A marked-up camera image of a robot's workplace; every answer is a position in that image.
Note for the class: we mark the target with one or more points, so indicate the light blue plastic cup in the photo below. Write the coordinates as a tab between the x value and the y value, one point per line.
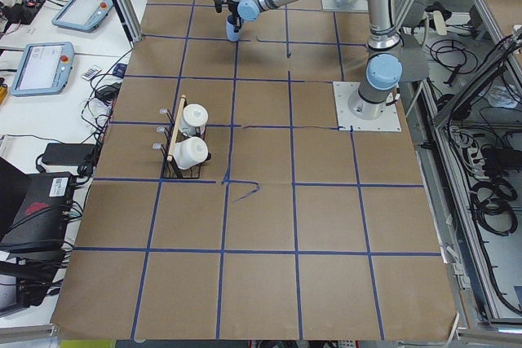
232	34

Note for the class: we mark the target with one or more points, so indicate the wooden rack dowel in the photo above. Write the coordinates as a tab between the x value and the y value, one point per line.
175	128

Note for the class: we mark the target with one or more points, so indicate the white mug far end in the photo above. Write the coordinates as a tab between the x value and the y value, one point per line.
194	119

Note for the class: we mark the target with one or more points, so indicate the white mug end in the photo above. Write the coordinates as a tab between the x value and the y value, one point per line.
190	152
194	119

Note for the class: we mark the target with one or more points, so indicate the far teach pendant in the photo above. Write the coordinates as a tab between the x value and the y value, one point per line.
82	15

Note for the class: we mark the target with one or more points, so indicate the teach pendant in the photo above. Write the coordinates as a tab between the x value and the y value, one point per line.
82	15
44	69

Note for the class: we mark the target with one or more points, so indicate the white mug near end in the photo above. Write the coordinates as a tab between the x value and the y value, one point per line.
190	152

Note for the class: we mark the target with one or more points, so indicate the small remote control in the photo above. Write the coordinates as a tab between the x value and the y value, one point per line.
91	72

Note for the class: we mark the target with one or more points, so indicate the near teach pendant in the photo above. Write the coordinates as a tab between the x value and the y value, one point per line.
44	69

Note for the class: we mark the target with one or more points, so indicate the black power adapter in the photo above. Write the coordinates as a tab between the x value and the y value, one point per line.
67	154

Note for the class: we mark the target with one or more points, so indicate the black electronics box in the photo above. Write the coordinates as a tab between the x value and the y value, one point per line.
36	213

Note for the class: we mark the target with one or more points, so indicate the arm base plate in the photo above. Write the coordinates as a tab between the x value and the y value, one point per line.
348	6
354	114

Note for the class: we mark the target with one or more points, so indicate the black wire mug rack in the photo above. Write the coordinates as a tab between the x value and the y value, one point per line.
170	169

